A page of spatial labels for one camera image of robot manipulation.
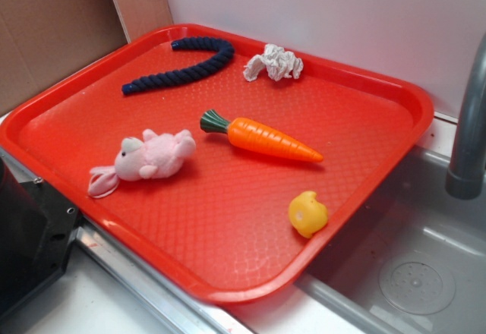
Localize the pink plush bunny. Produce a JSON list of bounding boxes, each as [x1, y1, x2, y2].
[[87, 129, 196, 198]]

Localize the grey faucet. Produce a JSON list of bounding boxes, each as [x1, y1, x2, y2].
[[446, 39, 485, 200]]

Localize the red plastic tray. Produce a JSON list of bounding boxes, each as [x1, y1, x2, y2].
[[1, 24, 434, 304]]

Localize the crumpled white paper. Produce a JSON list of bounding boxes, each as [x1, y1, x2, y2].
[[243, 43, 304, 82]]

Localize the yellow rubber duck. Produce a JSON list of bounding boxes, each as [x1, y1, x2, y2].
[[288, 191, 329, 238]]

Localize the navy blue rope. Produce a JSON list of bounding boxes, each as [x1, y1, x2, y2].
[[121, 36, 235, 96]]

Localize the grey sink basin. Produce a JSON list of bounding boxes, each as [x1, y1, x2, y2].
[[297, 147, 485, 333]]

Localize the brown cardboard panel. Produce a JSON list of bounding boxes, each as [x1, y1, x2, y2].
[[1, 0, 172, 115]]

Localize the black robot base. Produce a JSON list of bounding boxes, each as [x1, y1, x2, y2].
[[1, 162, 80, 320]]

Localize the orange plastic carrot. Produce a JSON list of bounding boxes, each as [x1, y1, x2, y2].
[[200, 109, 323, 162]]

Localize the sink drain cover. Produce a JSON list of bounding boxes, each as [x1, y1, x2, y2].
[[378, 253, 456, 315]]

